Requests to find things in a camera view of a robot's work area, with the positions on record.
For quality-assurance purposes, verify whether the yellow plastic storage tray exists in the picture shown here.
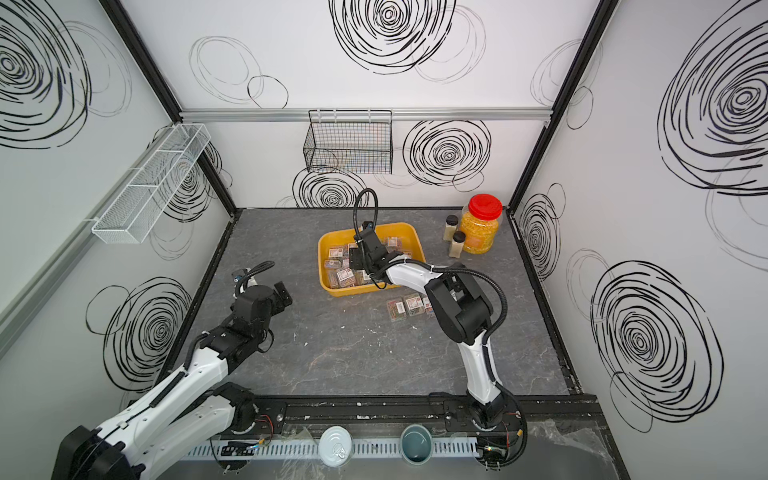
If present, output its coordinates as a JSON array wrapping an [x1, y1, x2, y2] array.
[[317, 222, 426, 297]]

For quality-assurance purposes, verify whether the clear paper clip box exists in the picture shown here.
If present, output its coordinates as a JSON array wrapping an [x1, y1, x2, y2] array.
[[387, 298, 408, 322], [422, 296, 434, 316], [403, 293, 426, 317]]

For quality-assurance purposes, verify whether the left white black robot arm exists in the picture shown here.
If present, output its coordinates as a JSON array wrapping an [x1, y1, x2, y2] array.
[[52, 282, 293, 479]]

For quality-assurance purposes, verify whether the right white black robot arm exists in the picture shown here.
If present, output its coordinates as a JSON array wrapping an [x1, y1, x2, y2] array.
[[354, 222, 508, 431]]

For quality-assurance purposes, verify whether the large front paper clip box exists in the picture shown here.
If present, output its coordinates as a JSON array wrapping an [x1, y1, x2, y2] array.
[[334, 268, 357, 288]]

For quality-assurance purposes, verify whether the rear black cap spice bottle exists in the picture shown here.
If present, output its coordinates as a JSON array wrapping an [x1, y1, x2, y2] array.
[[443, 215, 459, 242]]

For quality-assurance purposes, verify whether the black cap spice bottle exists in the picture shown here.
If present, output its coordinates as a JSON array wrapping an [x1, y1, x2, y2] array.
[[448, 231, 466, 258], [443, 215, 459, 242]]

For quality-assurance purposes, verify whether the front black cap spice bottle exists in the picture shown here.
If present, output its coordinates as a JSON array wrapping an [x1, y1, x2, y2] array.
[[448, 231, 466, 258]]

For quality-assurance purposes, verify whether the red lid corn jar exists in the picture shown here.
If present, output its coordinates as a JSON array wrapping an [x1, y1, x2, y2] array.
[[459, 194, 503, 255]]

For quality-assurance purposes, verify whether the grey green cup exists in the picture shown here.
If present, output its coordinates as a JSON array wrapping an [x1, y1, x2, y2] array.
[[400, 424, 434, 465]]

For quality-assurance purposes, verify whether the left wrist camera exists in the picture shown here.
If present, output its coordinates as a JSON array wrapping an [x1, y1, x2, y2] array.
[[233, 269, 251, 291]]

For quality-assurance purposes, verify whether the black wire wall basket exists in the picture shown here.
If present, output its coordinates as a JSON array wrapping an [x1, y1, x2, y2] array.
[[303, 109, 394, 174]]

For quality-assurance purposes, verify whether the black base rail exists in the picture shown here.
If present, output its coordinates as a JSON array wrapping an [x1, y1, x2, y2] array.
[[119, 394, 604, 436]]

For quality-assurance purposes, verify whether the white slotted cable duct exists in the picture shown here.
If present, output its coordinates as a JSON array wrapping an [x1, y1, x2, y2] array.
[[182, 437, 479, 462]]

